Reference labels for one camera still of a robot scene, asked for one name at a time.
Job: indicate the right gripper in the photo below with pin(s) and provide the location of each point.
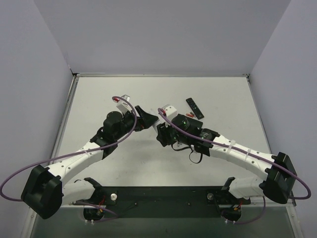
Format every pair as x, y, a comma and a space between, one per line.
161, 135

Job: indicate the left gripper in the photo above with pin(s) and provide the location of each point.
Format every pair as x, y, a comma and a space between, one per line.
138, 118

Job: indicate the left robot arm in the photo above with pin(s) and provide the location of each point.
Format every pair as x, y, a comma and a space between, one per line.
47, 188

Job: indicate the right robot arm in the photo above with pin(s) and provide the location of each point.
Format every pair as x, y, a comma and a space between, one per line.
273, 174

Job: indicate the wide black remote control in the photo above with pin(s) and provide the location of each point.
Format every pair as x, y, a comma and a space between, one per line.
197, 123

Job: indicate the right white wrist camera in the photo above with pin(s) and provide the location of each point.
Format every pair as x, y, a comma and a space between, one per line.
169, 111

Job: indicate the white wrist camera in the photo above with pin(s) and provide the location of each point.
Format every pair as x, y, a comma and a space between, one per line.
169, 111
123, 102

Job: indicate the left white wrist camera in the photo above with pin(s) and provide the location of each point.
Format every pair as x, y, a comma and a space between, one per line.
123, 102

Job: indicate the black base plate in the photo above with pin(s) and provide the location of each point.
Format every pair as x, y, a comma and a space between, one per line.
163, 201

